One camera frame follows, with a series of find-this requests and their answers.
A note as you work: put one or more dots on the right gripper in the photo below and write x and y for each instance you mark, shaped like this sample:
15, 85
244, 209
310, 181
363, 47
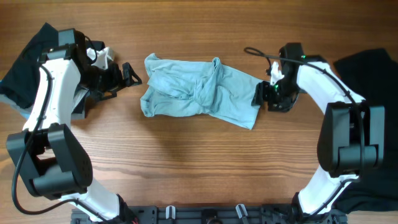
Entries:
262, 91

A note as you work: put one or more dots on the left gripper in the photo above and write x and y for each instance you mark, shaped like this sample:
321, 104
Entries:
116, 83

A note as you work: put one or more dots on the light blue t-shirt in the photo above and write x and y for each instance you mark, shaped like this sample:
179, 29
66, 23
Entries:
183, 88

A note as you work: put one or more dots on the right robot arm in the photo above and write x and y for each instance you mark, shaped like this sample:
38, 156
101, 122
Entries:
351, 139

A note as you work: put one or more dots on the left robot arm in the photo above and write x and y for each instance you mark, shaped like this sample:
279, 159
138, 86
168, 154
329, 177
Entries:
47, 156

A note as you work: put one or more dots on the folded grey garment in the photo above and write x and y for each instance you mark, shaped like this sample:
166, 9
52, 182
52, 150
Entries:
78, 109

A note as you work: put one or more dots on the black garment right pile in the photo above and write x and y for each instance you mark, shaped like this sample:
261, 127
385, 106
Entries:
373, 75

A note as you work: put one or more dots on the folded black garment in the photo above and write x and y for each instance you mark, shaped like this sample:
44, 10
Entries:
21, 77

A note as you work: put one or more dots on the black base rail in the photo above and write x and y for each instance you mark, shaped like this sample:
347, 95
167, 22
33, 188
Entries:
217, 214

